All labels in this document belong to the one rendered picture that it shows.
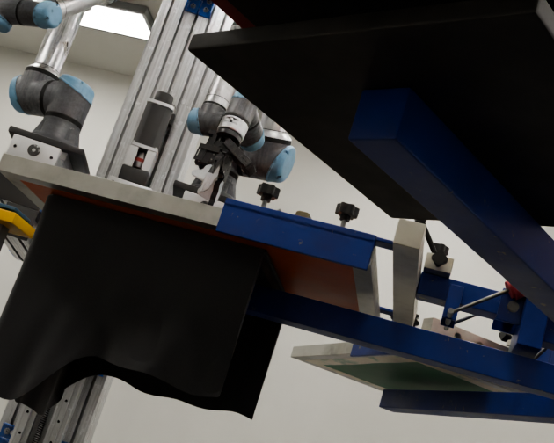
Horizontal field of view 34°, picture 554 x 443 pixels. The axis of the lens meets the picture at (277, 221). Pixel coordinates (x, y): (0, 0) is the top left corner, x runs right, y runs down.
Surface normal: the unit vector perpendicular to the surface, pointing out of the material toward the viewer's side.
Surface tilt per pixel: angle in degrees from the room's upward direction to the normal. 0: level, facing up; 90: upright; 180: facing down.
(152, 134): 90
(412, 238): 90
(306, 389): 90
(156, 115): 90
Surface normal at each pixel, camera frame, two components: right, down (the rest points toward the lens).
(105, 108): -0.12, -0.33
